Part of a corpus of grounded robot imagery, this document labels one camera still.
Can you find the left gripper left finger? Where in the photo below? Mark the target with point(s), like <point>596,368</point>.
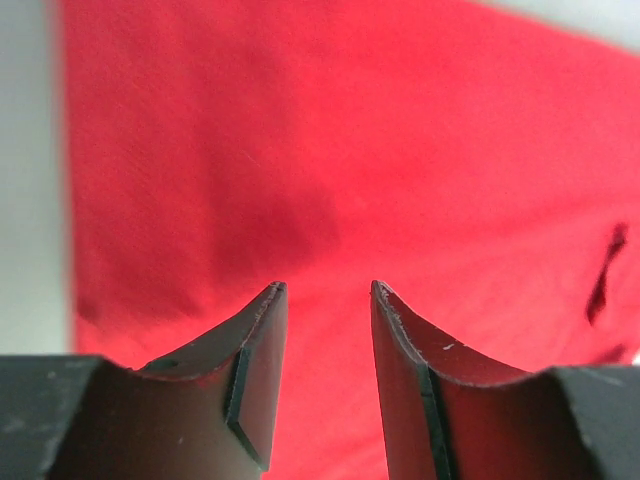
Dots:
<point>206,410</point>

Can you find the red t shirt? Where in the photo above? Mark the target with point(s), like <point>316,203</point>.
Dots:
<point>483,165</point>

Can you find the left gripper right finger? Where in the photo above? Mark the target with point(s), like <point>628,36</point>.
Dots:
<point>451,412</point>

